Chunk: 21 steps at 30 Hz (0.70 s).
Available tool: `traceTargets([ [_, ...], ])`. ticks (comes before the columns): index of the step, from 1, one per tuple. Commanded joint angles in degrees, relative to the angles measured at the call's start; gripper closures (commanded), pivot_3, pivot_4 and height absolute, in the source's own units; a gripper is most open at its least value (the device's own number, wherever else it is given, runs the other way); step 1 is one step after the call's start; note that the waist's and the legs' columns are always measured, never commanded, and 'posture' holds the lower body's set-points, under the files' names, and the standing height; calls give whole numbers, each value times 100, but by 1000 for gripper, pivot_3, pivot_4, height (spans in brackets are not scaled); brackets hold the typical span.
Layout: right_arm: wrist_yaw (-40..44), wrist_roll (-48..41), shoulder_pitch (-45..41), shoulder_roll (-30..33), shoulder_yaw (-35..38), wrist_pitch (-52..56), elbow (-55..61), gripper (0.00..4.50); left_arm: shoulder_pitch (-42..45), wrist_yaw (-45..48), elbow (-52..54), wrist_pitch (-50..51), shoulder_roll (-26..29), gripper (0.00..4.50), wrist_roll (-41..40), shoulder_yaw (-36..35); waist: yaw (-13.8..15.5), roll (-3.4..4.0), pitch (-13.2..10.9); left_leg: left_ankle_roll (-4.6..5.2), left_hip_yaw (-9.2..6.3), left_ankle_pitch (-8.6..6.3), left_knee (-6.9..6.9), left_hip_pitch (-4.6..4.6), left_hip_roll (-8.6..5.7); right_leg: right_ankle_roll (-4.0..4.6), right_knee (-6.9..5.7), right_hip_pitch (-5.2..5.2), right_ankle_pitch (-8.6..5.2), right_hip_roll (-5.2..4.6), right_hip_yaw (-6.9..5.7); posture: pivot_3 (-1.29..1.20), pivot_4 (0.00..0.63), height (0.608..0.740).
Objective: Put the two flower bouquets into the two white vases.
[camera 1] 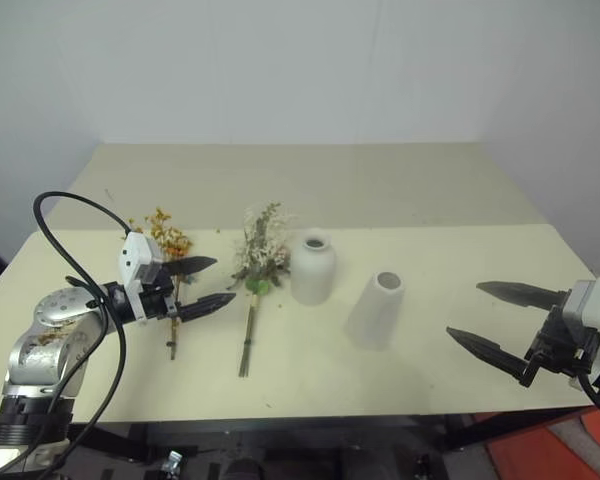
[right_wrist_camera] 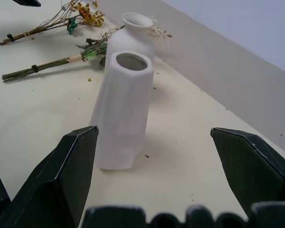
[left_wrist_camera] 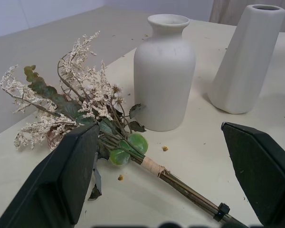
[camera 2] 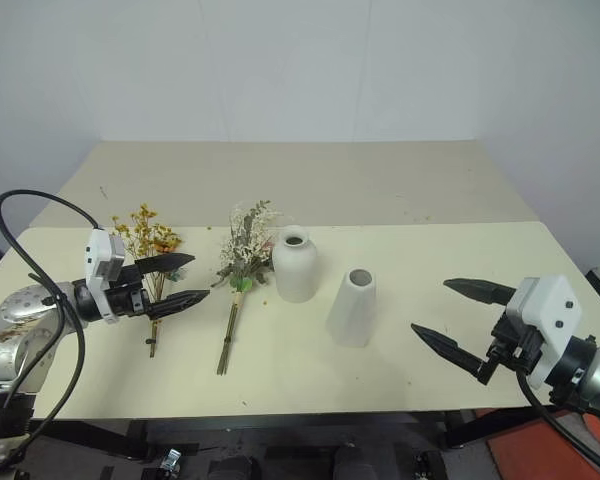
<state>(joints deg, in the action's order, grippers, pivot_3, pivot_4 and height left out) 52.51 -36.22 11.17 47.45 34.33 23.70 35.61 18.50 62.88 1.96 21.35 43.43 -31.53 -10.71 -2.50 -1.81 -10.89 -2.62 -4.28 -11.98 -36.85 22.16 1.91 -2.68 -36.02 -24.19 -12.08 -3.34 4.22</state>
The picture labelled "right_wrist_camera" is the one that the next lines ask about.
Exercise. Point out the faceted white ceramic vase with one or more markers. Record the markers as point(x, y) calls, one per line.
point(123, 107)

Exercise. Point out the green-stemmed dried white flower bouquet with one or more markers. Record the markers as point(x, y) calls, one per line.
point(74, 58)

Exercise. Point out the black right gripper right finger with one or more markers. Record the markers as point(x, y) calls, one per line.
point(251, 171)

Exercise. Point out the dried yellow flower bouquet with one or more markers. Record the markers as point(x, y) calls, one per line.
point(89, 15)

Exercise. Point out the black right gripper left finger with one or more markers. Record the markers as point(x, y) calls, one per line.
point(61, 180)

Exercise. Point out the round white ceramic bottle vase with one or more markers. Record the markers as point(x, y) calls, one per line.
point(130, 40)

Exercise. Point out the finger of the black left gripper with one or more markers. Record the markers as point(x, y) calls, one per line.
point(28, 2)

